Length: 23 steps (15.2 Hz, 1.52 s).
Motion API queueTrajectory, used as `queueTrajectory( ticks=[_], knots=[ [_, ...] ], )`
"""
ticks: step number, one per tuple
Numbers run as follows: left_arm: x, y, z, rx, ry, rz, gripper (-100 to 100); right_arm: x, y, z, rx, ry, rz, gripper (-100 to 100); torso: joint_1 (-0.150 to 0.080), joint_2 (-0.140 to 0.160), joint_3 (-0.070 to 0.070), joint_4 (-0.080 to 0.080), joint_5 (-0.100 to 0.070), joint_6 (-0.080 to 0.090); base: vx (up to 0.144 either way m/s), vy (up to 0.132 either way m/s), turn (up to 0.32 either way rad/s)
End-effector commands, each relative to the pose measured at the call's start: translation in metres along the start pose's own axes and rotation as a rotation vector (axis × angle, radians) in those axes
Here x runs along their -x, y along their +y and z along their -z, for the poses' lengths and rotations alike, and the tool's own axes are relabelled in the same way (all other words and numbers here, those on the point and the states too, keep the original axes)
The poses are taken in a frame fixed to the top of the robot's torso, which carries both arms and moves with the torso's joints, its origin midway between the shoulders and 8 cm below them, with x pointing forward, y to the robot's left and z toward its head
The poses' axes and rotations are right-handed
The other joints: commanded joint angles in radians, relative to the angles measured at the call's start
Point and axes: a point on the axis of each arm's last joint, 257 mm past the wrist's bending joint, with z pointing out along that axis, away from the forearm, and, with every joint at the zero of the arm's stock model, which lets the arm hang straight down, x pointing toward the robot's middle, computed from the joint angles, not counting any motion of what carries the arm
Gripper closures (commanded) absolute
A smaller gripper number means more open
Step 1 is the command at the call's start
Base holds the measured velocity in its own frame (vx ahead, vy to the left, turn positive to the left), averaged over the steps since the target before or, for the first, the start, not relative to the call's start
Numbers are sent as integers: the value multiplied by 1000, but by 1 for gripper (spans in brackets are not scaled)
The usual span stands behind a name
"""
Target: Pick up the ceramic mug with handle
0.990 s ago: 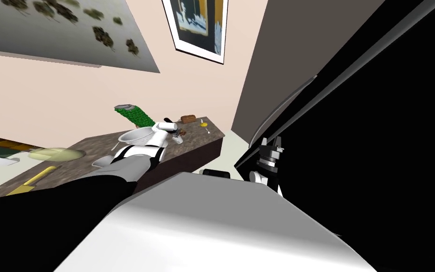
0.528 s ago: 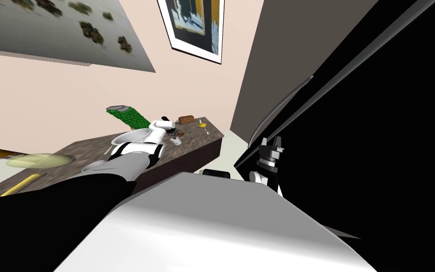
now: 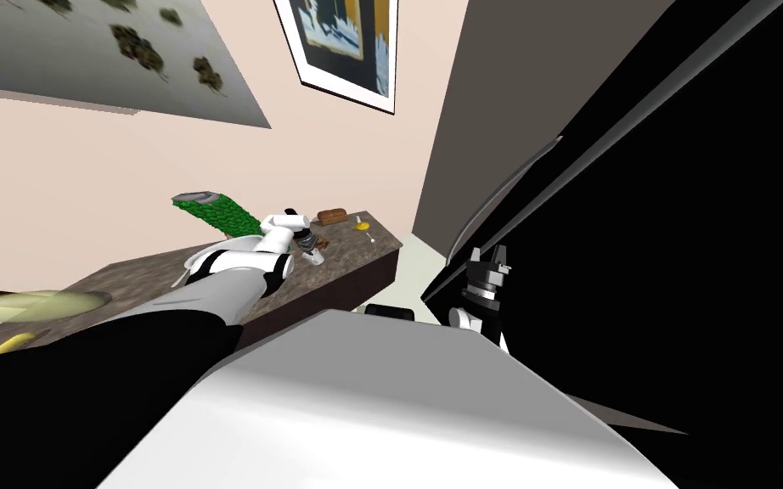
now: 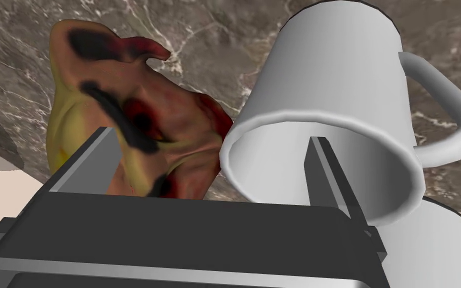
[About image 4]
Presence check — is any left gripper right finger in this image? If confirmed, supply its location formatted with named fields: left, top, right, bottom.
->
left=304, top=136, right=371, bottom=230

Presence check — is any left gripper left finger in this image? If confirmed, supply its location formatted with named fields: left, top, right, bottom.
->
left=48, top=126, right=123, bottom=196

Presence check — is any red and yellow bell pepper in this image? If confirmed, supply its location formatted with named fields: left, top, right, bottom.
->
left=46, top=19, right=235, bottom=201

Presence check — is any white mug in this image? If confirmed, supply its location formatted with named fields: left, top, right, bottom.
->
left=218, top=0, right=461, bottom=228
left=378, top=195, right=461, bottom=288

